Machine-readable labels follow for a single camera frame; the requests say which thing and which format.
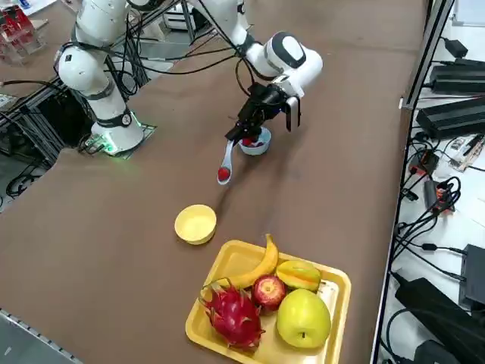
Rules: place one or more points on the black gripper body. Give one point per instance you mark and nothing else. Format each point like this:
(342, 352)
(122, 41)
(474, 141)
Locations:
(265, 99)

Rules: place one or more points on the light blue plastic spoon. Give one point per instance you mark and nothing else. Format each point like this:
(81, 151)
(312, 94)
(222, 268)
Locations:
(229, 155)

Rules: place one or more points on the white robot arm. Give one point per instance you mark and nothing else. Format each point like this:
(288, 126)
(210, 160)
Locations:
(87, 76)
(244, 19)

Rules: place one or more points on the light blue bowl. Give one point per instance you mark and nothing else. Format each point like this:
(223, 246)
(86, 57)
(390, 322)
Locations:
(254, 150)

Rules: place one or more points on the yellow bowl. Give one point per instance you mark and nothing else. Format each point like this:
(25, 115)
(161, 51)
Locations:
(195, 227)

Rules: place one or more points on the white box device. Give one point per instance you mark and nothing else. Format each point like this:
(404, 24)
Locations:
(178, 19)

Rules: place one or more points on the white plastic object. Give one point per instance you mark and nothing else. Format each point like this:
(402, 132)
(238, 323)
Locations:
(155, 32)

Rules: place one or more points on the yellow plastic tray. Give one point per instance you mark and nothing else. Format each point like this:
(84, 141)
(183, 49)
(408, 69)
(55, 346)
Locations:
(235, 258)

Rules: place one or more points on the yellow banana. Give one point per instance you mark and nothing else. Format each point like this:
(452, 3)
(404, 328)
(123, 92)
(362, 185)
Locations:
(261, 267)

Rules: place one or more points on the yellow-green starfruit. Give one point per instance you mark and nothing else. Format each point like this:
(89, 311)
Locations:
(297, 275)

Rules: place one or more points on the red apple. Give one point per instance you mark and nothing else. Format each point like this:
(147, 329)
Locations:
(269, 292)

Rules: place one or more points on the red and black device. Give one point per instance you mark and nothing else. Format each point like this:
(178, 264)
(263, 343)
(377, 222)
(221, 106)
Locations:
(424, 162)

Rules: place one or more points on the large black power supply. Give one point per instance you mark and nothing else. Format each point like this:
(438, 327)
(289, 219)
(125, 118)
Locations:
(451, 117)
(458, 77)

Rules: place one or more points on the pink dragon fruit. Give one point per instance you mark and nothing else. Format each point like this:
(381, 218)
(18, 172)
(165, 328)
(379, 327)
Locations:
(233, 314)

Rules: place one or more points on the orange and black device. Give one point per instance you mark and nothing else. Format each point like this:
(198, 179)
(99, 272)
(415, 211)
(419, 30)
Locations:
(441, 199)

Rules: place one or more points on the small black power adapter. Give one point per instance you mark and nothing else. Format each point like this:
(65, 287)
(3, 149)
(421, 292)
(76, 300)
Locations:
(456, 47)

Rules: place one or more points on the large yellow-green apple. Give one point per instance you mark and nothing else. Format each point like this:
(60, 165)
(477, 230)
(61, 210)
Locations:
(303, 318)

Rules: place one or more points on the printed packet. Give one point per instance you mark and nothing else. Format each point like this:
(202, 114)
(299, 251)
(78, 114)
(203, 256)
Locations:
(468, 149)

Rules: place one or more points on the clear acrylic shelf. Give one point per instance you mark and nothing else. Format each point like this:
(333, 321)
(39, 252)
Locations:
(19, 41)

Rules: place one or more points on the big black power brick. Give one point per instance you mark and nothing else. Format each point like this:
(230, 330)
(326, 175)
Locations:
(435, 318)

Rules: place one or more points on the black box device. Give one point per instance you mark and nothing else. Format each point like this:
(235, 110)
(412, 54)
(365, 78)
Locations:
(473, 277)

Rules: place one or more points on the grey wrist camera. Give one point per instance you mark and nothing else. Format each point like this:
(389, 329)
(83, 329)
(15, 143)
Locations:
(292, 113)

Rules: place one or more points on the aluminium frame post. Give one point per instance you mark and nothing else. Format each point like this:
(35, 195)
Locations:
(427, 49)

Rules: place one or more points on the aluminium table edge rail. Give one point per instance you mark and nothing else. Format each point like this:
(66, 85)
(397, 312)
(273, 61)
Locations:
(394, 231)

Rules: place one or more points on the black aluminium frame rack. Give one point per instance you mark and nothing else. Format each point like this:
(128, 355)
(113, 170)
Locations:
(22, 121)

